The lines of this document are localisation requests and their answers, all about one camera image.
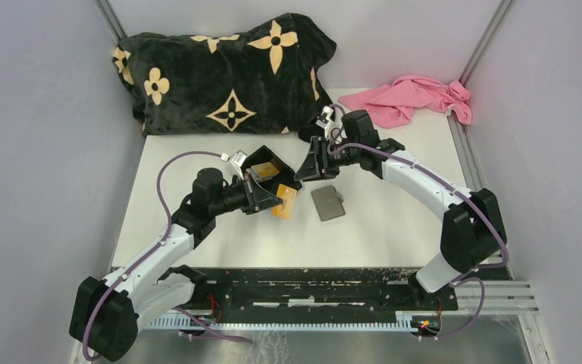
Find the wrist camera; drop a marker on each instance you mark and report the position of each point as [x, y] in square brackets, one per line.
[326, 117]
[237, 161]

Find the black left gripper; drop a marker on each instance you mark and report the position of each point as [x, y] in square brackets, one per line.
[256, 197]

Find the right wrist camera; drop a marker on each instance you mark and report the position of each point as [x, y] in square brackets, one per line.
[326, 117]

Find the black plastic card box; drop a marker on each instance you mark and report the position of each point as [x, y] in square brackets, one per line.
[286, 176]

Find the black floral plush blanket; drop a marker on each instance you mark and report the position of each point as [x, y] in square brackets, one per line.
[261, 81]

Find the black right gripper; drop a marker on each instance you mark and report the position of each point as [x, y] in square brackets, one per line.
[317, 165]

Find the slotted grey cable duct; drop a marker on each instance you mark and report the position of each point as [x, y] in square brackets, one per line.
[179, 321]

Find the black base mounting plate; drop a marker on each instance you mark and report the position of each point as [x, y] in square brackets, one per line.
[319, 295]

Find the pink cloth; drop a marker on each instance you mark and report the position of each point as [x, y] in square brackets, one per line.
[393, 105]

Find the grey leather card holder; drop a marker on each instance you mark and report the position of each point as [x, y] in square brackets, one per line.
[328, 203]

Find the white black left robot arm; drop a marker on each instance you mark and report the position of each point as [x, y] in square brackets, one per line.
[110, 312]

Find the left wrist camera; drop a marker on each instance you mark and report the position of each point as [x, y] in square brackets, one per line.
[237, 161]

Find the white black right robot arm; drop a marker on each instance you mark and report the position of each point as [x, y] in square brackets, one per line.
[473, 234]

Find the stack of cards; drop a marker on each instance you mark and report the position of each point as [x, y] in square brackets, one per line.
[263, 171]

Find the orange credit card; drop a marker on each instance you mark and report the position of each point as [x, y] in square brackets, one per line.
[288, 196]

